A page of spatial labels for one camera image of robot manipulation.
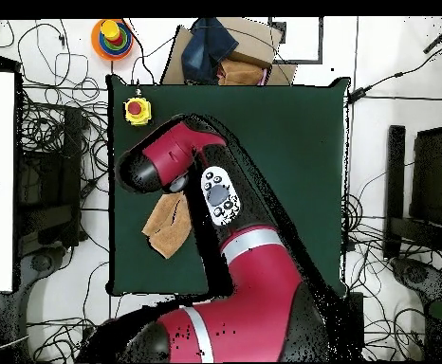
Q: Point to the tan terry towel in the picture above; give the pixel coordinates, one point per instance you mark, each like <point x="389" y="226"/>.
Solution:
<point x="168" y="227"/>

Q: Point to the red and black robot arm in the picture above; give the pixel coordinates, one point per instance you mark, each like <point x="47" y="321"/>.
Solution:
<point x="251" y="295"/>

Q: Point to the long black flat bar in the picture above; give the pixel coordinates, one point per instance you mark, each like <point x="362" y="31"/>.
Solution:
<point x="394" y="189"/>

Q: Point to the yellow emergency stop button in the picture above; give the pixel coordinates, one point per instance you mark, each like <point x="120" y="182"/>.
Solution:
<point x="137" y="110"/>

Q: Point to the light brown folded cloth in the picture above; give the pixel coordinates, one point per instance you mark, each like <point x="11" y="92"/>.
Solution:
<point x="240" y="74"/>

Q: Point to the dark green tablecloth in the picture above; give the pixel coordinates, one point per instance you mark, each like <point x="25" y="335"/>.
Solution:
<point x="300" y="151"/>

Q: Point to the blue denim jeans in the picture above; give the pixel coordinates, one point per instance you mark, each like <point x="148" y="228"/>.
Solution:
<point x="206" y="49"/>

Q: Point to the pink cloth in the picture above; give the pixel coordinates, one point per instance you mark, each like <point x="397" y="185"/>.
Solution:
<point x="265" y="77"/>

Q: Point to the black round foot knob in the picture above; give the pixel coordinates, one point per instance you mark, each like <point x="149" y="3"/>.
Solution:
<point x="41" y="261"/>
<point x="415" y="273"/>

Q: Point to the brown cardboard box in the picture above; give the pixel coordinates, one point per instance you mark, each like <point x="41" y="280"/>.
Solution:
<point x="251" y="41"/>

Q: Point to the grey stand base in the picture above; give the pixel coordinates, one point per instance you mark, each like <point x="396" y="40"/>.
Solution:
<point x="35" y="280"/>

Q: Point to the black power adapter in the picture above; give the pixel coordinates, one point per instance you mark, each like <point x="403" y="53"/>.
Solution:
<point x="358" y="94"/>

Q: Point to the black power strip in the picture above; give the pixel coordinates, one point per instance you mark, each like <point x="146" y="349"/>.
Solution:
<point x="359" y="322"/>

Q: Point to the dark stand base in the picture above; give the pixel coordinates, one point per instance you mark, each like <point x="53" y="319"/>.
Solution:
<point x="429" y="284"/>

